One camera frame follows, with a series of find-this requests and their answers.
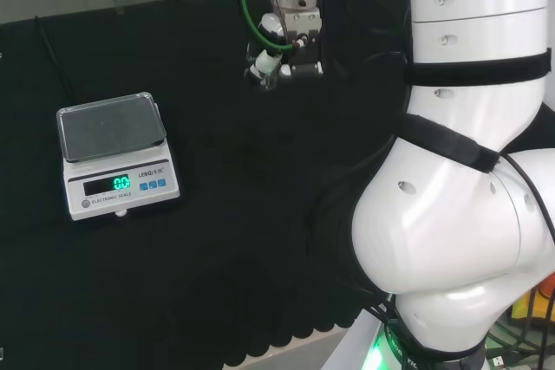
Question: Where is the green robot cable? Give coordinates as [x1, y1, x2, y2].
[238, 0, 297, 53]

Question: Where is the black balance power cable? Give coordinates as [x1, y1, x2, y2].
[33, 16, 77, 101]

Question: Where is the yellow stop button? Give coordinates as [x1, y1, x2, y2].
[511, 270, 555, 323]

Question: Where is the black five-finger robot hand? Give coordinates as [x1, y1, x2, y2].
[245, 12, 326, 91]

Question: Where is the white electronic balance steel pan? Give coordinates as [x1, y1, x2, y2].
[55, 91, 181, 222]

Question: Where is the black bench cloth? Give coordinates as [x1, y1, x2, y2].
[0, 0, 414, 370]

